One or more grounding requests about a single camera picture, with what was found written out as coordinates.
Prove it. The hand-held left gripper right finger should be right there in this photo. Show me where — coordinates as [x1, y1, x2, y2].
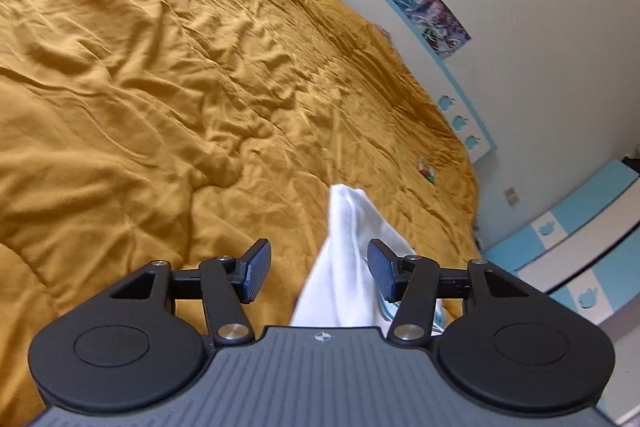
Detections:
[366, 238, 534, 343]

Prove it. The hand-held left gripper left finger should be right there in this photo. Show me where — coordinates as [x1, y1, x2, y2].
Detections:
[109, 238, 273, 344]

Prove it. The white t-shirt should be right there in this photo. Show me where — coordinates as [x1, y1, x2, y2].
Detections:
[290, 183, 446, 339]

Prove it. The mustard yellow blanket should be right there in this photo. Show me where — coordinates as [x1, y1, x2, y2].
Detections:
[0, 0, 485, 427]

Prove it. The blue and white wardrobe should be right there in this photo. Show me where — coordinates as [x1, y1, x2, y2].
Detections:
[482, 159, 640, 424]

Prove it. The white and blue headboard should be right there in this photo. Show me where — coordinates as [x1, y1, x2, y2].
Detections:
[332, 0, 499, 166]

